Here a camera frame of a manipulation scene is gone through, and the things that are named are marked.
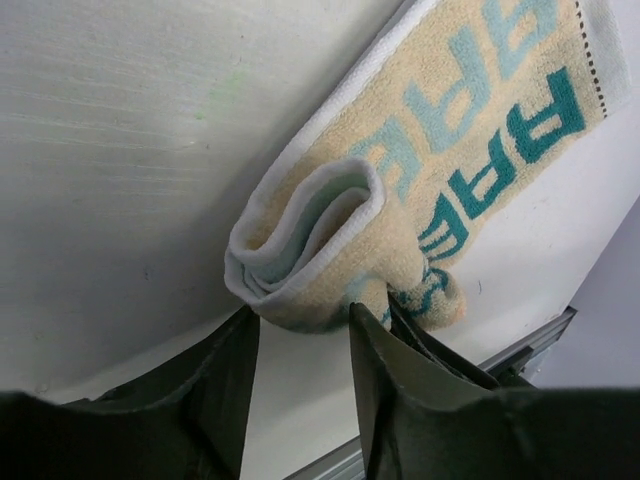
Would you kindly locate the patterned white cloth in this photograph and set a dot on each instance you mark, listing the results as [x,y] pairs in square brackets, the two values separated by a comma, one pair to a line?
[453,111]

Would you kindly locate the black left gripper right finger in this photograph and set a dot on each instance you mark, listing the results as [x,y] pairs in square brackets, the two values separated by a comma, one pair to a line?
[416,421]

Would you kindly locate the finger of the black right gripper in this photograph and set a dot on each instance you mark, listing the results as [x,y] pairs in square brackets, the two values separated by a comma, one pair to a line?
[435,352]

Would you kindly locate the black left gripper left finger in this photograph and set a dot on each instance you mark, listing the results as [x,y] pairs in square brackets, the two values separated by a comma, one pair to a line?
[185,419]

